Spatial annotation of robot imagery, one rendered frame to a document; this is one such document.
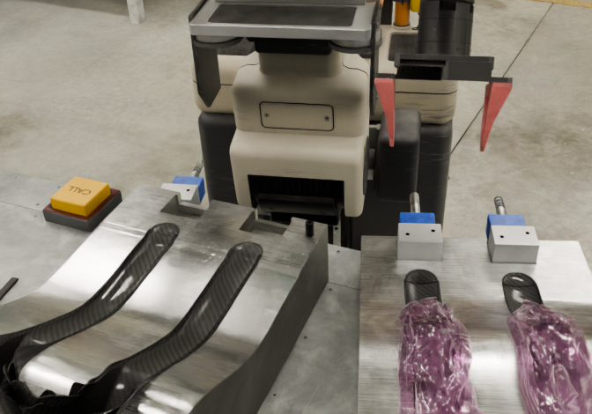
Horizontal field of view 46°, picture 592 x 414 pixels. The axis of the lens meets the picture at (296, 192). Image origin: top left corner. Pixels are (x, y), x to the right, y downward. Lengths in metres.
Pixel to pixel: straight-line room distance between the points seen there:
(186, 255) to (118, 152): 2.00
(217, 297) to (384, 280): 0.19
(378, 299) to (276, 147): 0.44
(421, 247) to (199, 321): 0.27
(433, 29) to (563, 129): 2.18
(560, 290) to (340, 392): 0.27
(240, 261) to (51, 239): 0.33
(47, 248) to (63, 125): 2.07
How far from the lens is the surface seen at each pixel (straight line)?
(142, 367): 0.66
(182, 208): 0.91
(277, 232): 0.86
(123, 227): 0.86
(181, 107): 3.04
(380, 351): 0.68
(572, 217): 2.44
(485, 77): 0.75
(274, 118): 1.16
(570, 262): 0.87
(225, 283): 0.77
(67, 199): 1.03
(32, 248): 1.02
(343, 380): 0.78
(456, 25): 0.76
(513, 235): 0.85
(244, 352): 0.69
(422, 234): 0.83
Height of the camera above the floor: 1.40
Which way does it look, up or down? 35 degrees down
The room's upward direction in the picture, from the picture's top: 3 degrees counter-clockwise
